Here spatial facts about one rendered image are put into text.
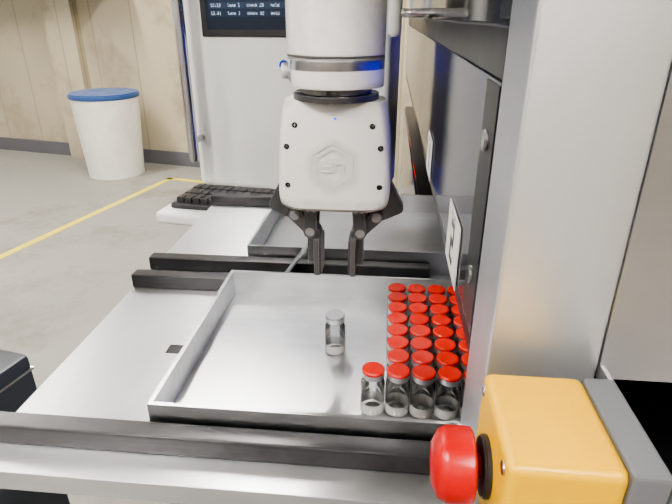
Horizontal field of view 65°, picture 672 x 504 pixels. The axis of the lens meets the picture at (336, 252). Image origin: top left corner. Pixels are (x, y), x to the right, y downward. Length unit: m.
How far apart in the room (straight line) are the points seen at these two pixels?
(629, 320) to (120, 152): 4.41
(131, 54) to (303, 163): 4.58
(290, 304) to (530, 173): 0.44
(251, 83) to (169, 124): 3.59
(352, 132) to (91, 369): 0.36
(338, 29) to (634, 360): 0.31
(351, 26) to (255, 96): 0.92
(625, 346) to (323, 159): 0.27
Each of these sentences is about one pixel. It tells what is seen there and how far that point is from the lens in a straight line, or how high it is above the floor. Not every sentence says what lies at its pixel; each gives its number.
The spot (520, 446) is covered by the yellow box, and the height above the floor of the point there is 1.03.
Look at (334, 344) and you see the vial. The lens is 0.57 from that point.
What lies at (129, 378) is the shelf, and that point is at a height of 0.88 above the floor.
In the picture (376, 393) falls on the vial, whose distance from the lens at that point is 0.49.
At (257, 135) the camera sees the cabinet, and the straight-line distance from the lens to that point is 1.37.
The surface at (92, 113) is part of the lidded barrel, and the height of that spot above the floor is 0.53.
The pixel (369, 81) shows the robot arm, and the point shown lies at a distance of 0.45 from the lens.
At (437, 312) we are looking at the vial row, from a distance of 0.57.
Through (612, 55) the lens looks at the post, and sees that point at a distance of 0.29.
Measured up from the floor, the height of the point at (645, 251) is 1.10.
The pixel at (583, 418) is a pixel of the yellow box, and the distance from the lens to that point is 0.30.
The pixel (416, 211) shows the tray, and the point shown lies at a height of 0.88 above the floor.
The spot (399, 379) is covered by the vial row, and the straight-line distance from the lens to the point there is 0.48.
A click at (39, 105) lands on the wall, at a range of 5.81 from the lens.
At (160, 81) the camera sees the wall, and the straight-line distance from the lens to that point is 4.89.
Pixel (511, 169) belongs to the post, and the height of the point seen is 1.14.
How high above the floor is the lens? 1.22
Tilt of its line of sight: 24 degrees down
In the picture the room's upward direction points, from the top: straight up
